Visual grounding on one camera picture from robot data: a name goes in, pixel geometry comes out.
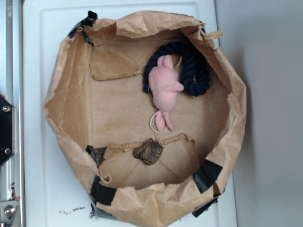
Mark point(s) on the metal corner bracket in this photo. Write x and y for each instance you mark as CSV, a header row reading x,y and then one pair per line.
x,y
10,214

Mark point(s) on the aluminium frame rail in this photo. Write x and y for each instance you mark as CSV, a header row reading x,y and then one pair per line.
x,y
11,178

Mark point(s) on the black mounting plate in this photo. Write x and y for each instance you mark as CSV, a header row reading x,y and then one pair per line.
x,y
6,130

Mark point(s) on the brown paper bag bin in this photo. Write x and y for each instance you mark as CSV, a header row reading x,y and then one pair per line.
x,y
100,113

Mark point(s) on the brown rock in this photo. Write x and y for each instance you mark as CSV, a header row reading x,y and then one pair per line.
x,y
149,152

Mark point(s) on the pink plush toy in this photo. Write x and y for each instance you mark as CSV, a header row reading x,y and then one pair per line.
x,y
165,87

